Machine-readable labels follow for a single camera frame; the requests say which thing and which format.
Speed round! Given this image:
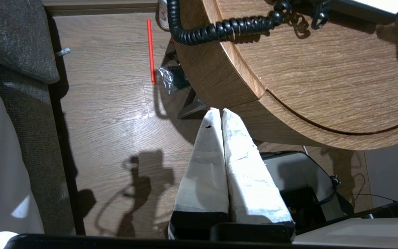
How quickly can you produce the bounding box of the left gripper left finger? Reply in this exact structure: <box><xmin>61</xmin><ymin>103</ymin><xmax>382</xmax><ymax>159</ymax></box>
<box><xmin>167</xmin><ymin>108</ymin><xmax>229</xmax><ymax>240</ymax></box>

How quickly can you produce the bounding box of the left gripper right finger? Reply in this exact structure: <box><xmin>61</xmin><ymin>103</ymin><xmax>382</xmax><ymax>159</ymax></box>
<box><xmin>222</xmin><ymin>108</ymin><xmax>295</xmax><ymax>226</ymax></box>

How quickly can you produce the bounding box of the black and white telephone base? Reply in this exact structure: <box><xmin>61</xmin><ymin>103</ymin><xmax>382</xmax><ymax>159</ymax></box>
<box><xmin>310</xmin><ymin>0</ymin><xmax>398</xmax><ymax>25</ymax></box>

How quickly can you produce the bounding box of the white and black robot base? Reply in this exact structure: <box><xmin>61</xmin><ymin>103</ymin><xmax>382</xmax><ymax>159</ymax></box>
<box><xmin>259</xmin><ymin>150</ymin><xmax>398</xmax><ymax>249</ymax></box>

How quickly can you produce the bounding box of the round wooden side table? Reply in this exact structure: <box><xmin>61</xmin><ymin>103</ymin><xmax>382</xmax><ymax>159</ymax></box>
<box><xmin>171</xmin><ymin>0</ymin><xmax>398</xmax><ymax>151</ymax></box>

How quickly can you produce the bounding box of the thin red stick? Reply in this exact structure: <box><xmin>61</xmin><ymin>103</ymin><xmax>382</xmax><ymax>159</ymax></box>
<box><xmin>146</xmin><ymin>18</ymin><xmax>156</xmax><ymax>84</ymax></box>

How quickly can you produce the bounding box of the dark fabric bed base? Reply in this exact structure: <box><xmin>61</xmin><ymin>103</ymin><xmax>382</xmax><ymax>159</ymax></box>
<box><xmin>0</xmin><ymin>62</ymin><xmax>85</xmax><ymax>236</ymax></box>

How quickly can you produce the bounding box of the grey fabric headboard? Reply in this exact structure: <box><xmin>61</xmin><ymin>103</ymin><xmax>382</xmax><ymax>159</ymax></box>
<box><xmin>0</xmin><ymin>0</ymin><xmax>60</xmax><ymax>84</ymax></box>

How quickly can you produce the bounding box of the black coiled phone cord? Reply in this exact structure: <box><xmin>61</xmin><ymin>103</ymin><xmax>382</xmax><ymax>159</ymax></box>
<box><xmin>167</xmin><ymin>0</ymin><xmax>331</xmax><ymax>46</ymax></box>

